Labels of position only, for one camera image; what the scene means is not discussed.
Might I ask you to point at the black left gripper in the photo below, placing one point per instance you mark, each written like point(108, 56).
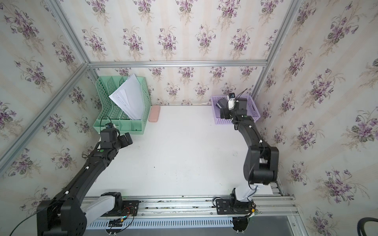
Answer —
point(124, 142)

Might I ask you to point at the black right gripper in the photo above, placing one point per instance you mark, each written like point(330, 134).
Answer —
point(226, 113)

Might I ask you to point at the grey plaid pillowcase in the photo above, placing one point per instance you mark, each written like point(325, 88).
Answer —
point(222, 103)

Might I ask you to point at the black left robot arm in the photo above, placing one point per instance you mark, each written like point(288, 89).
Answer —
point(62, 215)

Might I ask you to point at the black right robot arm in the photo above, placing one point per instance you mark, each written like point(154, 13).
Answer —
point(261, 162)

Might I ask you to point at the purple plastic basket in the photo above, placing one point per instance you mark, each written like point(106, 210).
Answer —
point(252, 109)

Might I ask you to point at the green mesh file organizer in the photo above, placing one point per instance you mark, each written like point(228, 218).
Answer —
point(110, 112)

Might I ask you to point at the pink eraser block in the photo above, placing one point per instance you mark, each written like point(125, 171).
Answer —
point(154, 114)

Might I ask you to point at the white paper sheets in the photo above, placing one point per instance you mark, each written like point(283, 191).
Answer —
point(129, 98)

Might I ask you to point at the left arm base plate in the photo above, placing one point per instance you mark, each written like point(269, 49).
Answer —
point(129, 208)

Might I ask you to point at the small circuit board with wires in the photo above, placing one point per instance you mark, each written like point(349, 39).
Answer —
point(122, 223)

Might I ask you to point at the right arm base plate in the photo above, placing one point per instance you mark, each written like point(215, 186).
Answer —
point(228, 207)

